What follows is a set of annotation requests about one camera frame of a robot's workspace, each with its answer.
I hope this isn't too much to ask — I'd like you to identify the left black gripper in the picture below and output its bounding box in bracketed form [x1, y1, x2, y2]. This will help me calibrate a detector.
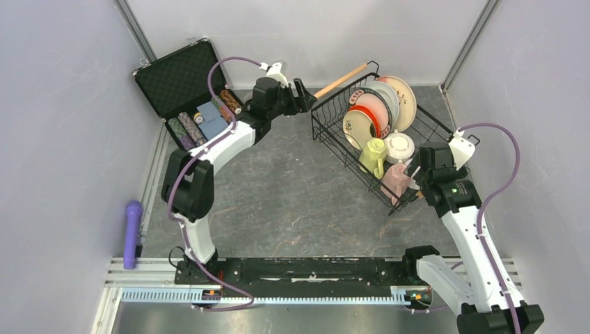
[268, 79, 317, 120]

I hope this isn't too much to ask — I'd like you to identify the white cup with handle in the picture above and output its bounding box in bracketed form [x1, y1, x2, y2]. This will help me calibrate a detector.
[383, 132, 415, 164]

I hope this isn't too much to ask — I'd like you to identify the pink mug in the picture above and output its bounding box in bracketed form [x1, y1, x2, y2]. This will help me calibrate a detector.
[381, 163, 410, 206]

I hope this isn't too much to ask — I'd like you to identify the cream plate with black spot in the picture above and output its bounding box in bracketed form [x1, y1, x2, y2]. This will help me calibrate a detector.
[342, 111, 374, 150]

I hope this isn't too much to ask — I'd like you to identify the pink and cream plate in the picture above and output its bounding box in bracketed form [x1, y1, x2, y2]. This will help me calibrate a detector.
[377, 76, 417, 132]

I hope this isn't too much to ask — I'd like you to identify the yellow green mug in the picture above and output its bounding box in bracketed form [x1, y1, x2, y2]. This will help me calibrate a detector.
[359, 138, 387, 179]

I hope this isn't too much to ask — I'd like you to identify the black wire dish rack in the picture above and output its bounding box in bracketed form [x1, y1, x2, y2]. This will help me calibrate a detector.
[310, 70, 454, 215]

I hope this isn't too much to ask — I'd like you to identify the white scalloped plate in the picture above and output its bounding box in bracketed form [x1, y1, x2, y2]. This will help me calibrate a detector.
[366, 81, 399, 123]

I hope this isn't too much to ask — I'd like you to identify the orange plate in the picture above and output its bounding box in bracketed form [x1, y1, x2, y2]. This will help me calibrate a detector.
[348, 104, 381, 138]

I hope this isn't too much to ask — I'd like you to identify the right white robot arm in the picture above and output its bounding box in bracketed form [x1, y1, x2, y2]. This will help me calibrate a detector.
[401, 143, 545, 333]

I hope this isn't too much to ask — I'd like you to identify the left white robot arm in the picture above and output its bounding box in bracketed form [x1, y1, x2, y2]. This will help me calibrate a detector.
[161, 77, 318, 284]

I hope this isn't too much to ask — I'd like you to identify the blue card deck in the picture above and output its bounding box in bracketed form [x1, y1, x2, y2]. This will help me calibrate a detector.
[197, 102, 228, 140]

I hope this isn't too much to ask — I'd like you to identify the black poker chip case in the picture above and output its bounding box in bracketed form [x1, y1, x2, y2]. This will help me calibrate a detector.
[133, 38, 243, 151]

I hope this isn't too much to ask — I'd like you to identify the purple flashlight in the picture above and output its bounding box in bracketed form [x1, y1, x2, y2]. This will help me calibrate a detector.
[122, 200, 143, 270]

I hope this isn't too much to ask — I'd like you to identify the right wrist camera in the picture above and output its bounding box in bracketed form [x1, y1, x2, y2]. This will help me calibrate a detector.
[448, 129, 476, 170]

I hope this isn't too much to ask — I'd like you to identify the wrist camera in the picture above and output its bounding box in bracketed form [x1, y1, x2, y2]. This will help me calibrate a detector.
[448, 129, 476, 170]
[260, 60, 289, 88]

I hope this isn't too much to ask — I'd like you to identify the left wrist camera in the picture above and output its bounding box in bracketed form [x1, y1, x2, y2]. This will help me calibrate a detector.
[260, 60, 289, 88]

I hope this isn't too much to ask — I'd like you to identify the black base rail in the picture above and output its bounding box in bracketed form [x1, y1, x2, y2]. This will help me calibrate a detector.
[173, 250, 433, 308]

